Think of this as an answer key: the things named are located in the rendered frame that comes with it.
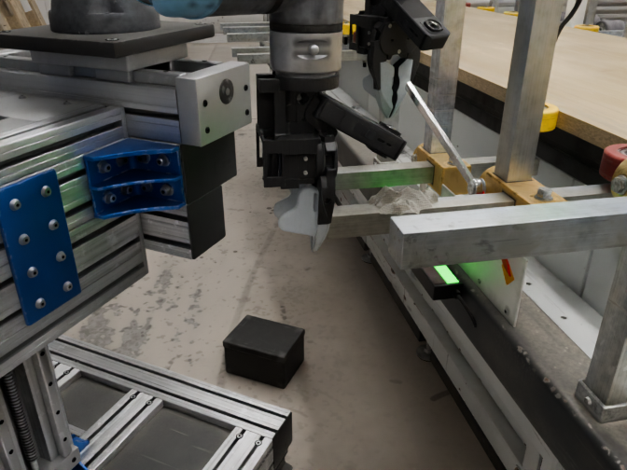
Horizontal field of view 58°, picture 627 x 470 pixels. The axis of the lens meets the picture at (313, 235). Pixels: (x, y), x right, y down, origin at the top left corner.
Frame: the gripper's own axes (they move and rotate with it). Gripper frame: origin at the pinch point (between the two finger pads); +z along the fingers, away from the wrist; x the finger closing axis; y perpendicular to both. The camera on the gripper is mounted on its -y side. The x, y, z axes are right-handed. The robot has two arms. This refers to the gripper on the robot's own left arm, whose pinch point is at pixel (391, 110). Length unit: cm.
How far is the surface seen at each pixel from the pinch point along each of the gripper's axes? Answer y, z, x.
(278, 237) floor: 132, 92, -48
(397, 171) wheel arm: -0.9, 10.0, -1.4
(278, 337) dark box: 53, 79, -6
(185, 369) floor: 68, 92, 19
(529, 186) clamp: -25.7, 4.4, -2.1
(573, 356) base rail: -38.6, 21.4, 1.3
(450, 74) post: -0.5, -4.6, -11.2
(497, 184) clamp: -22.2, 4.9, -0.3
